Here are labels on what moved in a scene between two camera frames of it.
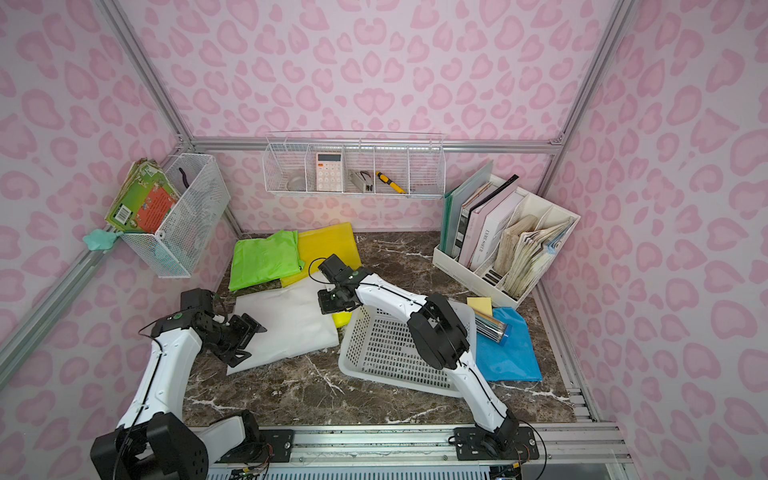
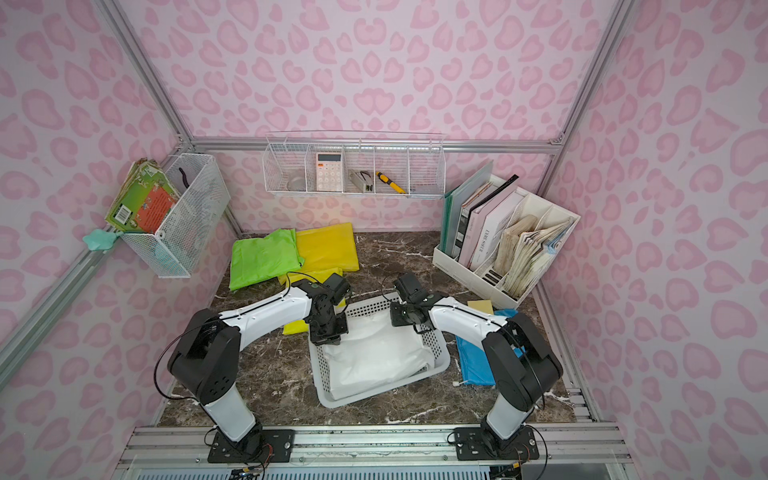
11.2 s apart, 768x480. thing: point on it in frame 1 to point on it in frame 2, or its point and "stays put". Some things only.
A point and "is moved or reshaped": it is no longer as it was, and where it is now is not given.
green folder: [454, 200] stays put
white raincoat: [292, 320] to [375, 355]
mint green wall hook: [100, 239] stays put
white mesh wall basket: [201, 184] stays put
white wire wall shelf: [355, 163] stays put
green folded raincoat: [259, 260] stays put
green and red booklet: [145, 199] stays put
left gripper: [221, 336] to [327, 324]
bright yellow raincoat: [342, 319] is moved or reshaped
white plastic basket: [379, 345] to [361, 306]
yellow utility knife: [382, 177] stays put
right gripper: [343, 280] to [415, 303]
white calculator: [329, 171] stays put
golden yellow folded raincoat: [317, 245] stays put
